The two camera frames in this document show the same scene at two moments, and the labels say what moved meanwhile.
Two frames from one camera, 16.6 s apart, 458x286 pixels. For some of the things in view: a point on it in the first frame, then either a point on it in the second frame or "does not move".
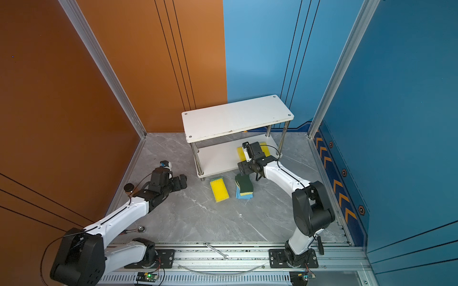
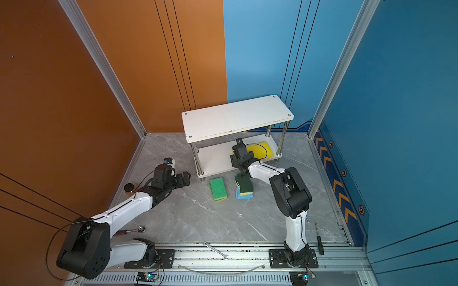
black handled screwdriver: (320, 245) does not move
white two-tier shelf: (217, 132) does not move
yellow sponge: (265, 148) does not move
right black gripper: (243, 168) → (234, 161)
